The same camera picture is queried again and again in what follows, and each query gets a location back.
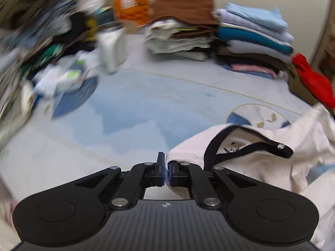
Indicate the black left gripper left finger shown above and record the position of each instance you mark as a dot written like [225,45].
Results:
[136,181]

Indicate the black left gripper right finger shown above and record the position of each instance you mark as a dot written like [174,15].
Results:
[195,180]

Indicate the white shirt with black collar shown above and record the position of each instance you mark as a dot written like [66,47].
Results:
[298,158]

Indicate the blue topped clothes stack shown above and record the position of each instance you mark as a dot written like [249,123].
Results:
[253,40]

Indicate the brown topped clothes stack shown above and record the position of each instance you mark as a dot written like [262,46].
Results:
[183,28]

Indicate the messy clothes pile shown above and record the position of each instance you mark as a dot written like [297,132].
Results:
[33,34]

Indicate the light blue patterned mat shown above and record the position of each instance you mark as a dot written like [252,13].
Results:
[150,104]

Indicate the white plastic container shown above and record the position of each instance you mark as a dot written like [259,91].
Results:
[112,45]

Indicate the olive brown garment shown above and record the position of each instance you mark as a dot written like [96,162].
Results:
[298,88]

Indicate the red garment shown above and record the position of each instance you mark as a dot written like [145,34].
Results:
[317,84]

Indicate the orange box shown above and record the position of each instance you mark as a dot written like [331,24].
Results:
[133,10]

